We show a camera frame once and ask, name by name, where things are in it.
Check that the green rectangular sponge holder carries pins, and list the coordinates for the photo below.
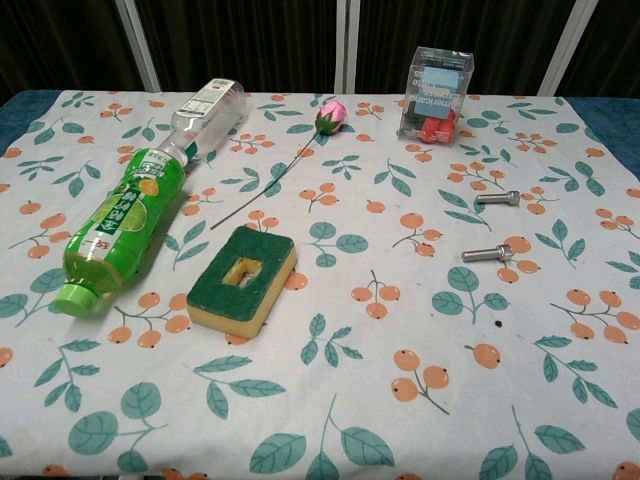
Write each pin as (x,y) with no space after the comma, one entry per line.
(225,292)

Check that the clear empty plastic bottle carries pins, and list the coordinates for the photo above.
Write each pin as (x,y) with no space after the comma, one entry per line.
(207,112)

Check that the silver bolt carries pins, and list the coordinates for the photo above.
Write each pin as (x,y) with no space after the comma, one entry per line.
(480,253)
(492,198)

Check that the green tea plastic bottle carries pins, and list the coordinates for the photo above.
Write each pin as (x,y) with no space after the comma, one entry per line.
(117,222)

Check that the dark pleated screen panel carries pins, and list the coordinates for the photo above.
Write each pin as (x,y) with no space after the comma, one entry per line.
(240,45)
(615,45)
(450,25)
(55,45)

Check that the pink artificial rose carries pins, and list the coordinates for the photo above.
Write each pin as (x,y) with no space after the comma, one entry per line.
(330,116)

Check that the clear box of earplugs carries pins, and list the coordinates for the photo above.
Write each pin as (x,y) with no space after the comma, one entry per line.
(434,95)

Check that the white screen frame post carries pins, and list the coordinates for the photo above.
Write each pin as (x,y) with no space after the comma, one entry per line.
(140,45)
(346,45)
(567,47)

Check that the floral print tablecloth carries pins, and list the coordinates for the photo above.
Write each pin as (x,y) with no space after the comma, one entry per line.
(350,375)

